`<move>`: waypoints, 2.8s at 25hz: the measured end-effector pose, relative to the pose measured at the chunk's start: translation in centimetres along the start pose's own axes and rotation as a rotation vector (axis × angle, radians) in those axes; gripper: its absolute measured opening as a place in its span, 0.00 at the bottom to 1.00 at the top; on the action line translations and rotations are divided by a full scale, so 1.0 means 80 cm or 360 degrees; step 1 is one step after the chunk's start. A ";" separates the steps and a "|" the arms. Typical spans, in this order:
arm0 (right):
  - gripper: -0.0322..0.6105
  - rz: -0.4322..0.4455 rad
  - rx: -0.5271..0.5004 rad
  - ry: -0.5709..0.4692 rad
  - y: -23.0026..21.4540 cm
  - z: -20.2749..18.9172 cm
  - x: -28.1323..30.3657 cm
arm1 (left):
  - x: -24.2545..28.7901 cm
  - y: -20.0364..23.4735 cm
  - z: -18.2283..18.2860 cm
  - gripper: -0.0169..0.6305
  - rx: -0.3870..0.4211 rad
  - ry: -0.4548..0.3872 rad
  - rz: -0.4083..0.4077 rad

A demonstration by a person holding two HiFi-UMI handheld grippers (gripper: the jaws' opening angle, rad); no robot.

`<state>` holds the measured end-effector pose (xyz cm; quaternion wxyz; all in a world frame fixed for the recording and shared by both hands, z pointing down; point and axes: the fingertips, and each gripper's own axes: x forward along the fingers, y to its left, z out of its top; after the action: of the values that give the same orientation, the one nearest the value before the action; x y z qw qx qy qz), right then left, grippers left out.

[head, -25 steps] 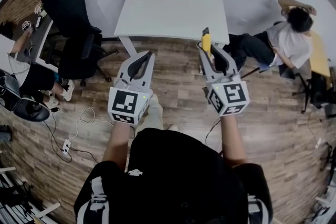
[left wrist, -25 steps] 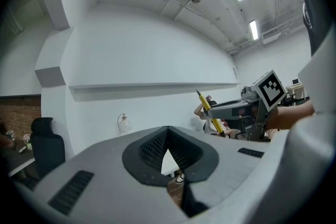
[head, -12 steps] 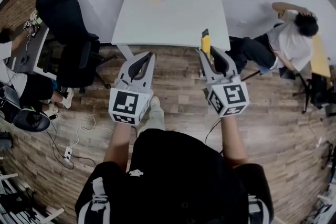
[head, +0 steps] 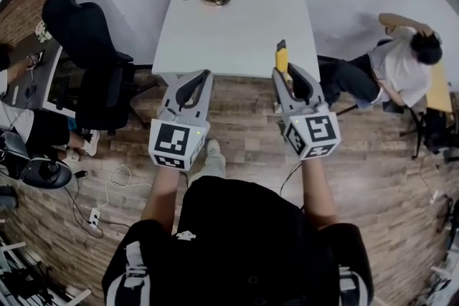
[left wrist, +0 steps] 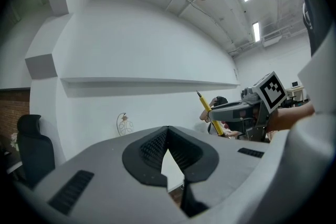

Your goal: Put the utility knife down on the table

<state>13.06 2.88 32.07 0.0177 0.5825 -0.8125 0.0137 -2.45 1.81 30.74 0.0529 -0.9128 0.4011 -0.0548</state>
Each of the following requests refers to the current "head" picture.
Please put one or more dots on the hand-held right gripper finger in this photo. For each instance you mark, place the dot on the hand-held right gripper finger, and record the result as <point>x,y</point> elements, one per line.
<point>281,89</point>
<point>306,82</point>

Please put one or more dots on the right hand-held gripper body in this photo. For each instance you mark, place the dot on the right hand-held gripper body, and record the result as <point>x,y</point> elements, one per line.
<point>315,132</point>

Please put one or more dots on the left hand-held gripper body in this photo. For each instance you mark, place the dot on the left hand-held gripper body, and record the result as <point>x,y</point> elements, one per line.
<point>168,139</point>

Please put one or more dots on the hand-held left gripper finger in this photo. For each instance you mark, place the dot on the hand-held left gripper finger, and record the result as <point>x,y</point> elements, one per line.
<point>202,96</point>
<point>171,91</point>

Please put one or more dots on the yellow utility knife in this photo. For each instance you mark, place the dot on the yellow utility knife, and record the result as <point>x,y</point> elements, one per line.
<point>281,55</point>

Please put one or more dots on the person's left forearm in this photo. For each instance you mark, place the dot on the person's left forearm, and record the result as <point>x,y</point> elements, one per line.
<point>163,197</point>

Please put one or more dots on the person's right forearm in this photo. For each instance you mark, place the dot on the person's right forearm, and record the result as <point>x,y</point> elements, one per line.
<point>319,190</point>

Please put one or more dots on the person's leg and shoe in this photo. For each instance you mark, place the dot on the person's leg and shoe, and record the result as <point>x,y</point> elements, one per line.
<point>213,161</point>

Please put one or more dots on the white table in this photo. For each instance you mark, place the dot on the white table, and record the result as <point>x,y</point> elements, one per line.
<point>233,36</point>

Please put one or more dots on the black office chair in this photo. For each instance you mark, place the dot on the black office chair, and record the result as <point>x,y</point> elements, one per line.
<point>89,46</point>

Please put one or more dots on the white power strip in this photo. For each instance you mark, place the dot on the white power strip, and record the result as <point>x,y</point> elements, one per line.
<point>94,218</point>

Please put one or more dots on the black helmet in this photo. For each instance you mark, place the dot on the black helmet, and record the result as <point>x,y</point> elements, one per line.
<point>46,172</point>

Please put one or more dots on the person's black shirt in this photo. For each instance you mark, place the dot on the person's black shirt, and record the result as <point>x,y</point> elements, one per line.
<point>247,243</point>

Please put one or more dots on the yellow wooden desk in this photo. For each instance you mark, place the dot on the yellow wooden desk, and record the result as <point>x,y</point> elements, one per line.
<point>439,89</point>

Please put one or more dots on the grey desk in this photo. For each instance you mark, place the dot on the grey desk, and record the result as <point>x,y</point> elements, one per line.
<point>21,82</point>

